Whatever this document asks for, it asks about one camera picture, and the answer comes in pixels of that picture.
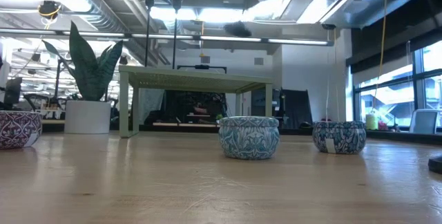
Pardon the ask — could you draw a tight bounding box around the snake plant in white pot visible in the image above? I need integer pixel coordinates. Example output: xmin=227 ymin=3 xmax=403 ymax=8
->
xmin=41 ymin=20 xmax=124 ymax=135

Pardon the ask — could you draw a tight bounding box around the long ceiling light bar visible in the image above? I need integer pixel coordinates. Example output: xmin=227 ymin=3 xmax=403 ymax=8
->
xmin=0 ymin=28 xmax=335 ymax=47

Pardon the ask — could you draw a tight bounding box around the pale green perforated metal shelf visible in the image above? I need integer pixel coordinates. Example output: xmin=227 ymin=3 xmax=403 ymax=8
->
xmin=118 ymin=64 xmax=274 ymax=139

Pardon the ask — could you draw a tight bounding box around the blue patterned candle tin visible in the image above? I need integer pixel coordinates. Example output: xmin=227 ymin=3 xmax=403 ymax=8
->
xmin=311 ymin=120 xmax=367 ymax=155

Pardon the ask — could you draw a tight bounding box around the white hanging cloth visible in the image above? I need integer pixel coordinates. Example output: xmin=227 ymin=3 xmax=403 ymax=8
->
xmin=139 ymin=88 xmax=166 ymax=125

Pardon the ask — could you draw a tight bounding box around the teal patterned candle tin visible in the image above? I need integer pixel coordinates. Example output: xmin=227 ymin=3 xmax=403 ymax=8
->
xmin=218 ymin=115 xmax=280 ymax=160

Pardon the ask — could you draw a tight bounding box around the black candlestick holder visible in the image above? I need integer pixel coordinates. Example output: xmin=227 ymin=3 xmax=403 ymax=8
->
xmin=427 ymin=156 xmax=442 ymax=176

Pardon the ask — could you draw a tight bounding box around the white chair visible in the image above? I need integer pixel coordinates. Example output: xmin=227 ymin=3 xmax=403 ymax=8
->
xmin=408 ymin=109 xmax=440 ymax=136

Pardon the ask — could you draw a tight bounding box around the pink glass cup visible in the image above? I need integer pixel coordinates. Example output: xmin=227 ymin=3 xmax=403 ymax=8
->
xmin=0 ymin=110 xmax=44 ymax=150

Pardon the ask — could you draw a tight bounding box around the silver ventilation duct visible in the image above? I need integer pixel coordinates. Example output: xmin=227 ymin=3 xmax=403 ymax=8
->
xmin=30 ymin=0 xmax=173 ymax=66

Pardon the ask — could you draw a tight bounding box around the black yellow ceiling cable reel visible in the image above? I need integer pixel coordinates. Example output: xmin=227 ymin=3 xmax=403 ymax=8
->
xmin=37 ymin=0 xmax=63 ymax=21

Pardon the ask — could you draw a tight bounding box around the pale yellow spool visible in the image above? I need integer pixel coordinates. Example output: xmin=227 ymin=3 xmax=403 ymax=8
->
xmin=365 ymin=113 xmax=379 ymax=131

